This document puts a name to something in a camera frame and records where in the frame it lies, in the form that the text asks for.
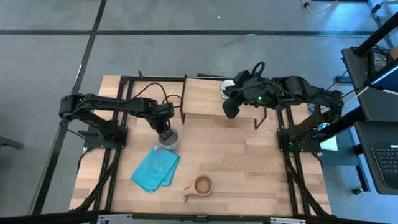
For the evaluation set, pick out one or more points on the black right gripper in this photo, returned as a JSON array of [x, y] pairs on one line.
[[258, 91]]

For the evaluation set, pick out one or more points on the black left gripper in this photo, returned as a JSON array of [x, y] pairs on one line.
[[161, 113]]

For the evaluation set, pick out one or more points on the white mug with blue print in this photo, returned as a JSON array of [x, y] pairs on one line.
[[225, 87]]

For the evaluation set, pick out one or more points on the grey ceramic mug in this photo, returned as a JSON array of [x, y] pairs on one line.
[[174, 143]]

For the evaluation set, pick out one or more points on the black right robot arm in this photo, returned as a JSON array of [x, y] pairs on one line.
[[311, 93]]

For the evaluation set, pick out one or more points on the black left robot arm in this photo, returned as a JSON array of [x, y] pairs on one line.
[[109, 102]]

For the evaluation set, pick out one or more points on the wooden shelf with black legs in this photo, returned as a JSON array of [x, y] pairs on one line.
[[202, 105]]

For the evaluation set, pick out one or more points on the turquoise blue cloth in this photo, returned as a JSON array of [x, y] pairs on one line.
[[155, 169]]

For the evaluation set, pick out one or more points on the white box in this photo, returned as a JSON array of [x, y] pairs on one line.
[[330, 144]]

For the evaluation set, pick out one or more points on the short black pole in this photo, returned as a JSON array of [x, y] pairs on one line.
[[342, 123]]

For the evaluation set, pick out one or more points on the dark desk with keyboard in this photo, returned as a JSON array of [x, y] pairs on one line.
[[367, 137]]

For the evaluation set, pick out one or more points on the dark desk with laptop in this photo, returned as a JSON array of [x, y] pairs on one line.
[[373, 105]]

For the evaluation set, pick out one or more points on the black power adapter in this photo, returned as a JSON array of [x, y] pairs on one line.
[[379, 60]]

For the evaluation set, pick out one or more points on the grey metal foot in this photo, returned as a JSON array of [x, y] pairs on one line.
[[9, 142]]

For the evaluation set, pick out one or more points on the black caster wheel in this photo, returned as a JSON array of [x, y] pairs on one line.
[[357, 190]]

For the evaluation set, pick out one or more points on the laptop with blue screen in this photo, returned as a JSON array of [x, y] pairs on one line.
[[388, 79]]

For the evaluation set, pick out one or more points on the black crossbar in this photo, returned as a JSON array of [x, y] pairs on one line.
[[31, 219]]

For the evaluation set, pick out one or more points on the long black pole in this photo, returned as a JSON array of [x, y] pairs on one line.
[[377, 35]]

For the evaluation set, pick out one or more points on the grey metal stand leg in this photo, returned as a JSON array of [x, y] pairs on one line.
[[382, 28]]

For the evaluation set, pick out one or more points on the brown cardboard box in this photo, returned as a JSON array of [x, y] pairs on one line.
[[395, 53]]

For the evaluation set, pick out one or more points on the black keyboard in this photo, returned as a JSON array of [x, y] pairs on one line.
[[388, 165]]

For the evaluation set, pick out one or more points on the black aluminium table frame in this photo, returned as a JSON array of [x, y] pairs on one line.
[[125, 79]]

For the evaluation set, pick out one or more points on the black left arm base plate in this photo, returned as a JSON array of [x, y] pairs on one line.
[[93, 143]]

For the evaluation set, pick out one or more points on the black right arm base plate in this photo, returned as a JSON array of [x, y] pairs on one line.
[[312, 148]]

